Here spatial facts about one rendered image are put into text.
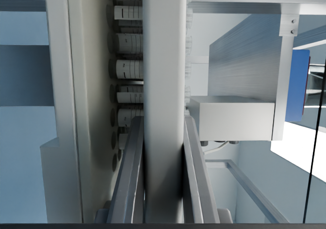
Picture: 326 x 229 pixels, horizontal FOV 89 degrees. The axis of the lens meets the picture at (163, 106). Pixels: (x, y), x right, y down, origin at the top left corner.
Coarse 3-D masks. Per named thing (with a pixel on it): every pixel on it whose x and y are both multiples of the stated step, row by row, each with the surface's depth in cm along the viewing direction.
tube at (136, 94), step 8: (112, 88) 11; (120, 88) 12; (128, 88) 12; (136, 88) 12; (184, 88) 12; (112, 96) 11; (120, 96) 11; (128, 96) 11; (136, 96) 11; (184, 96) 12
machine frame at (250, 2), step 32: (0, 0) 33; (32, 0) 33; (192, 0) 34; (224, 0) 34; (256, 0) 34; (288, 0) 34; (320, 0) 34; (320, 32) 66; (224, 160) 161; (256, 192) 114
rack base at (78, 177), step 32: (64, 0) 7; (96, 0) 9; (64, 32) 7; (96, 32) 9; (64, 64) 7; (96, 64) 9; (64, 96) 8; (96, 96) 9; (64, 128) 8; (96, 128) 9; (64, 160) 8; (96, 160) 9; (64, 192) 8; (96, 192) 9
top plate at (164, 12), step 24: (144, 0) 7; (168, 0) 7; (144, 24) 7; (168, 24) 7; (144, 48) 8; (168, 48) 7; (144, 72) 8; (168, 72) 8; (144, 96) 8; (168, 96) 8; (144, 120) 8; (168, 120) 8; (144, 144) 8; (168, 144) 8; (168, 168) 8; (168, 192) 8; (168, 216) 9
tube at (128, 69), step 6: (114, 60) 11; (120, 60) 11; (126, 60) 11; (132, 60) 12; (138, 60) 12; (108, 66) 11; (114, 66) 11; (120, 66) 11; (126, 66) 11; (132, 66) 11; (138, 66) 11; (186, 66) 11; (114, 72) 11; (120, 72) 11; (126, 72) 11; (132, 72) 11; (138, 72) 11; (186, 72) 11; (114, 78) 12; (120, 78) 12; (126, 78) 12; (132, 78) 12; (138, 78) 12; (186, 78) 12
